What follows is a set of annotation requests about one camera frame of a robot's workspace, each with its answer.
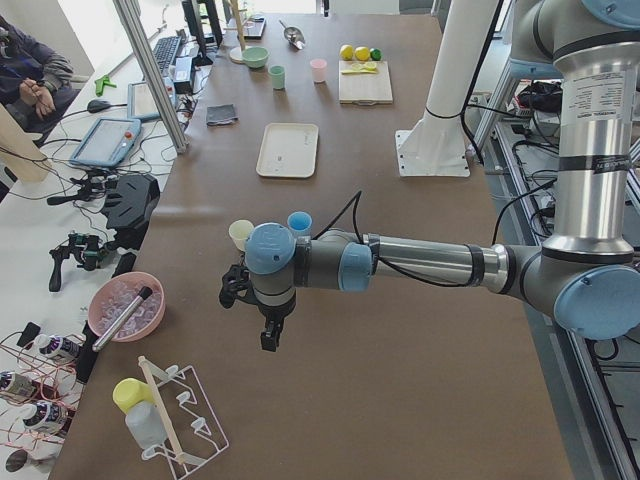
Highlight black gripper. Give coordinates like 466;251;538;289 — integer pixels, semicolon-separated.
259;300;292;351

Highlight cream plastic cup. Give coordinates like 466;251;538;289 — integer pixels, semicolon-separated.
228;219;254;252

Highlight blue plastic cup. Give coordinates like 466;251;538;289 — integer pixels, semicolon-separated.
287;211;313;238

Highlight mint green plastic cup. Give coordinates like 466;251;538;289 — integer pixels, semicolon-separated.
268;65;286;90

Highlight pink plastic cup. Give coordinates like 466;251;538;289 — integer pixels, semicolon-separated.
309;58;327;83

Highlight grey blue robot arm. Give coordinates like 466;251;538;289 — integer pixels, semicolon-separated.
242;1;639;351

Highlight cream plastic tray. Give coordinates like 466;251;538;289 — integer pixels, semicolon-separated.
256;123;319;179

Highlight metal muddler stick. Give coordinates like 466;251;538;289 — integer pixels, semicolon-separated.
92;286;153;352

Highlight yellow capped plastic bottle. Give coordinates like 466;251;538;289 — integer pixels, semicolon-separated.
112;378;167;450

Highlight pink bowl with ice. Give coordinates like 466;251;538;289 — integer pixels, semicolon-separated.
88;272;166;343

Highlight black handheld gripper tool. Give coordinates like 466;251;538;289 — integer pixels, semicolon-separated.
48;232;117;292

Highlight grey folded cloth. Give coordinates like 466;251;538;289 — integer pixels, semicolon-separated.
206;104;238;126

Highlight blue teach pendant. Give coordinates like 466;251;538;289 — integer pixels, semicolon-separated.
127;82;160;122
69;118;141;168

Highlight wooden cutting board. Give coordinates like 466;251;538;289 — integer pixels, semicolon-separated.
339;60;393;105

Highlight yellow plastic knife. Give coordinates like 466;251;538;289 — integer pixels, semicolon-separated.
340;69;379;75

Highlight mint green bowl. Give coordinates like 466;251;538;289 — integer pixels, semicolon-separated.
242;46;269;69

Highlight wooden mug tree stand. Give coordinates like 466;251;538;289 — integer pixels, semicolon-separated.
224;0;247;64

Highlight yellow lemon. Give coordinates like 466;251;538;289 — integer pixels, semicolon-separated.
354;46;370;62
339;44;354;61

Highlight metal scoop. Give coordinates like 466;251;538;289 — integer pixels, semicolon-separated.
279;20;306;50

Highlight green lime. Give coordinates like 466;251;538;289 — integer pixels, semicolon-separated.
370;48;382;61

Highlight black keyboard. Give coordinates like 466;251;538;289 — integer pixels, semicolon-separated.
152;36;181;71

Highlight seated person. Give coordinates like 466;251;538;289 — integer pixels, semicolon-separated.
1;20;78;140

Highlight white wire rack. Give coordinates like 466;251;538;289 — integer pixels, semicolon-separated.
138;356;230;479

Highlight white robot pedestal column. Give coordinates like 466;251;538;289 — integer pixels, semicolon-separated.
396;0;503;177

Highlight aluminium frame post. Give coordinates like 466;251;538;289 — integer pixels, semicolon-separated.
113;0;188;154

